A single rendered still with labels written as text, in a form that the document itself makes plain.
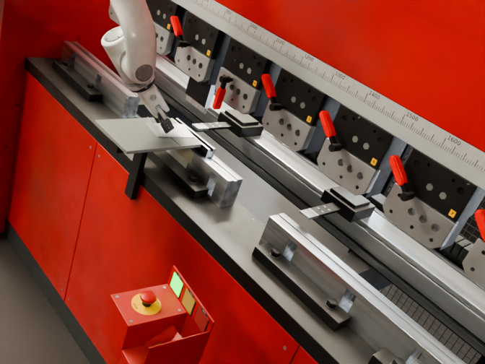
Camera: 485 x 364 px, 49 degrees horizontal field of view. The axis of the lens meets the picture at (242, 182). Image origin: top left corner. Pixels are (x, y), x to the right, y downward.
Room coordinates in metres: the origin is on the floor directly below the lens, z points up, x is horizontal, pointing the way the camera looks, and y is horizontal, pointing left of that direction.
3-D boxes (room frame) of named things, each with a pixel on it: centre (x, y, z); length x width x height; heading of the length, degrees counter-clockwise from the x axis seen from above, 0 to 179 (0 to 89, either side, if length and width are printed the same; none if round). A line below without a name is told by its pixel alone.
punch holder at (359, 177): (1.17, -0.23, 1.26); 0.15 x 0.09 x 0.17; 51
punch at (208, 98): (1.53, 0.22, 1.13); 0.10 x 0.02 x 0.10; 51
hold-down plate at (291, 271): (1.10, -0.22, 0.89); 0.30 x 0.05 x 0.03; 51
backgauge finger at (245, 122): (1.66, 0.12, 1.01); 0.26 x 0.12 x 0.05; 141
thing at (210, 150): (1.51, 0.20, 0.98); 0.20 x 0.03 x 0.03; 51
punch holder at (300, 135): (1.29, -0.08, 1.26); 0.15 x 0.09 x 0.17; 51
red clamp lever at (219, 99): (1.38, 0.13, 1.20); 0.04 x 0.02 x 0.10; 141
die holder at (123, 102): (1.87, 0.65, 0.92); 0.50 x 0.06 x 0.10; 51
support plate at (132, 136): (1.41, 0.31, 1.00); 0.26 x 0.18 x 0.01; 141
